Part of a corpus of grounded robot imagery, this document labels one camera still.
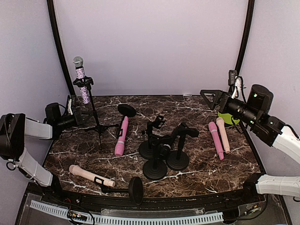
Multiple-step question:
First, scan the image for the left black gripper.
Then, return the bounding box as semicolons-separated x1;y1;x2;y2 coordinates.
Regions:
57;111;93;130

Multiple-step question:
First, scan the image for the beige microphone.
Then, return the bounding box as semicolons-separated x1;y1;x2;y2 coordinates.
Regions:
69;165;115;188
216;117;230;154

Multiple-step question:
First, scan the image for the large pink microphone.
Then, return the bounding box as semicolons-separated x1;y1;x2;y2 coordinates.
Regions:
208;122;224;161

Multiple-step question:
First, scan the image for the black tripod stand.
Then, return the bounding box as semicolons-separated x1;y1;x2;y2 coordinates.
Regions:
85;76;119;149

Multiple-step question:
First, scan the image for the black stand holding small pink microphone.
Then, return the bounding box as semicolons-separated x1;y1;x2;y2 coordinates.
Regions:
117;104;136;138

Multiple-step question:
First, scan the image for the small pink microphone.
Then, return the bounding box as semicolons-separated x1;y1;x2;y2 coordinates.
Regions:
114;116;129;157

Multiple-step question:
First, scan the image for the purple glitter microphone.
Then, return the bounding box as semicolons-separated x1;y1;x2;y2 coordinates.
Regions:
73;56;90;104

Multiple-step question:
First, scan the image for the black stand holding beige microphone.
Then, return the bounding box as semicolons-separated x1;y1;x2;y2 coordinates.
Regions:
138;115;165;159

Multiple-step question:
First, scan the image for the black microphone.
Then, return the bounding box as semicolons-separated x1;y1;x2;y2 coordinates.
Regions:
159;135;174;160

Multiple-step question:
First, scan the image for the black stand with black microphone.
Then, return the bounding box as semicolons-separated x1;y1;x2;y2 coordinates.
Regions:
166;122;199;171

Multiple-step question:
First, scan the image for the black round-base desk stand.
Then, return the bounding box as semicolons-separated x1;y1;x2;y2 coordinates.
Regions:
142;136;167;180

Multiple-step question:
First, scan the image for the black front stand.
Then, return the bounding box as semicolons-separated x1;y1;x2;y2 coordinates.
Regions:
94;177;144;205

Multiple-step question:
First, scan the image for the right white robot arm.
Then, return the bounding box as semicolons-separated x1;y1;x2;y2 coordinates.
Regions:
200;84;300;203

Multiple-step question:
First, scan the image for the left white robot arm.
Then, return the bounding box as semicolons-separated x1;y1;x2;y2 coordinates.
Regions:
0;103;92;204

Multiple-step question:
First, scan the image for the green disc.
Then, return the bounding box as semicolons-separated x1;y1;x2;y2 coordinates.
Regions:
218;112;240;125

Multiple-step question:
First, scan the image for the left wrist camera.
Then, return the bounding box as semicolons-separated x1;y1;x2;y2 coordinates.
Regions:
66;95;77;115

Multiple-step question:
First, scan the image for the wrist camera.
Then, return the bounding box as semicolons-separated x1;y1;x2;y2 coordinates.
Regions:
228;70;243;99
66;95;77;115

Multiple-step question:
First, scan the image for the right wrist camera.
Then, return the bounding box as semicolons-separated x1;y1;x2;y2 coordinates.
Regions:
228;70;243;99

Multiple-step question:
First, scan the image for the right black frame post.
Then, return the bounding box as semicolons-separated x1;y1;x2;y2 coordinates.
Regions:
235;0;255;75

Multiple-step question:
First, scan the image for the black frame post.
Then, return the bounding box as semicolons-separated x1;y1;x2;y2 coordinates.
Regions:
46;0;75;95
235;0;255;75

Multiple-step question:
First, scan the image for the black front rail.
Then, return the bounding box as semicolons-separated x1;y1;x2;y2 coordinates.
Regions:
23;182;268;211

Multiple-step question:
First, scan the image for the left black frame post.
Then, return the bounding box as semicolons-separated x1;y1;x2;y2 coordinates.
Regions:
46;0;75;95

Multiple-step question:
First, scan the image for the grey cable duct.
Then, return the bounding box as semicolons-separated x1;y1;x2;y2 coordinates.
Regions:
30;200;224;225

